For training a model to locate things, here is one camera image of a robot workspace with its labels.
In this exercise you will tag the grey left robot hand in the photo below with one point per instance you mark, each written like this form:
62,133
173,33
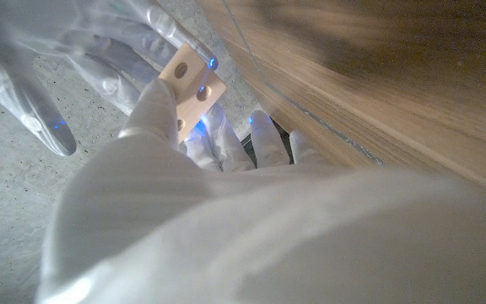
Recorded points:
247,224

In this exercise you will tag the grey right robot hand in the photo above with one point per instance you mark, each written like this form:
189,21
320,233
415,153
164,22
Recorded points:
57,50

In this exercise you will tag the small wooden block with holes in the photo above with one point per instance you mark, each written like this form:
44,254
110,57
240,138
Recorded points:
192,88

